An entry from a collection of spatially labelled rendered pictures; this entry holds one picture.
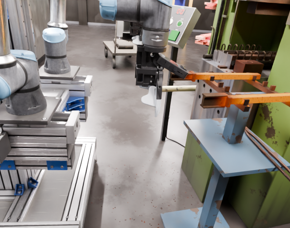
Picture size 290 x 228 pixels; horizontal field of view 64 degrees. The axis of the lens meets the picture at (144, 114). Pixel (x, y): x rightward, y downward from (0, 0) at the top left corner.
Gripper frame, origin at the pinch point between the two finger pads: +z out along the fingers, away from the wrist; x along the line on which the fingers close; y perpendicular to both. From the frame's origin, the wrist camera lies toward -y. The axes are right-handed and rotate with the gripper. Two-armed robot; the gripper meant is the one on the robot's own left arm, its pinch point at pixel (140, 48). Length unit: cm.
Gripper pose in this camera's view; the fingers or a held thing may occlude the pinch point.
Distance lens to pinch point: 162.8
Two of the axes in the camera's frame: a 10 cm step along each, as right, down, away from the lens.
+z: -0.7, 8.8, 4.6
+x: 0.8, 4.7, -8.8
